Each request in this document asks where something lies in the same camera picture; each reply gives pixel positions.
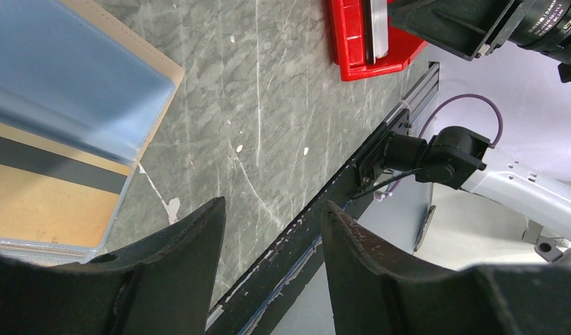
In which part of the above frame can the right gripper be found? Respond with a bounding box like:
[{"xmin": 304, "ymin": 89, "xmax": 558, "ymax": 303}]
[{"xmin": 388, "ymin": 0, "xmax": 571, "ymax": 83}]

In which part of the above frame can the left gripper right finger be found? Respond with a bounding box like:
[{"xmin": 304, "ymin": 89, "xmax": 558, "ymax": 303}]
[{"xmin": 321, "ymin": 201, "xmax": 571, "ymax": 334}]

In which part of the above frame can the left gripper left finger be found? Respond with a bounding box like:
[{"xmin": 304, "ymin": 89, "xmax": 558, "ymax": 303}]
[{"xmin": 0, "ymin": 197, "xmax": 226, "ymax": 334}]

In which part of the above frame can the beige card holder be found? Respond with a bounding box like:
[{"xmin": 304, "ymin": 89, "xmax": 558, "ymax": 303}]
[{"xmin": 0, "ymin": 1, "xmax": 184, "ymax": 266}]

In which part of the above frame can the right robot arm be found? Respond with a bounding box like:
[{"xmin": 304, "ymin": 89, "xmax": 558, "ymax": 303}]
[{"xmin": 386, "ymin": 1, "xmax": 571, "ymax": 265}]

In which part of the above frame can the white card stack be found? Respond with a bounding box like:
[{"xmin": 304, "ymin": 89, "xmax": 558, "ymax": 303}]
[{"xmin": 363, "ymin": 0, "xmax": 390, "ymax": 64}]

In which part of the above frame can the gold card in sleeve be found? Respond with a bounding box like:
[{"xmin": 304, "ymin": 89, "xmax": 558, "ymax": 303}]
[{"xmin": 0, "ymin": 123, "xmax": 131, "ymax": 248}]

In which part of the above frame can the red plastic bin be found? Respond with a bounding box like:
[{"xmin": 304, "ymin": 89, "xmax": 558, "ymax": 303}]
[{"xmin": 326, "ymin": 0, "xmax": 427, "ymax": 82}]

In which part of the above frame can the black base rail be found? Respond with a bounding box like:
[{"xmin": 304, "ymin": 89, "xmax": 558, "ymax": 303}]
[{"xmin": 205, "ymin": 62, "xmax": 441, "ymax": 335}]

